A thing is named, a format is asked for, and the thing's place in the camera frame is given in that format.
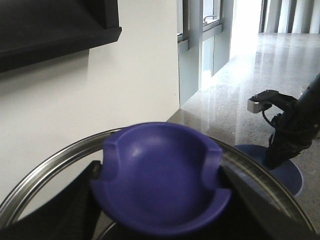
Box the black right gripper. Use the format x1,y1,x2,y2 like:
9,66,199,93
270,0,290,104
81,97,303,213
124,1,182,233
257,90,319,170

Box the glass lid with blue knob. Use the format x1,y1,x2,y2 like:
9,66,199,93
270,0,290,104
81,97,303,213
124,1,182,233
0,122,320,240

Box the grey framed window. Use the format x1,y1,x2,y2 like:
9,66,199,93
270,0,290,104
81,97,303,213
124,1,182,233
176,0,235,106

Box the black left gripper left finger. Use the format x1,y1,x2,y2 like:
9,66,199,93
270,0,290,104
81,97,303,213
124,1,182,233
0,160,101,240

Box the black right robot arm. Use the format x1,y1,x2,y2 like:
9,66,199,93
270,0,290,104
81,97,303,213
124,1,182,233
262,75,320,170

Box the black range hood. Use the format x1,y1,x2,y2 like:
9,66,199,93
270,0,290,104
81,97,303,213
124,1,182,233
0,0,122,73

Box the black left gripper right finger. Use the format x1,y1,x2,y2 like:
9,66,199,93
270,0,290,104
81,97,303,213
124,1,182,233
222,165,304,240

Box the light blue plastic bowl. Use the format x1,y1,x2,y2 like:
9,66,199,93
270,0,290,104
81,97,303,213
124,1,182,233
235,144,304,197

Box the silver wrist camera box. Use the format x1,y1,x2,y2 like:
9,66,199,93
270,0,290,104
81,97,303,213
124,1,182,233
247,98,272,114

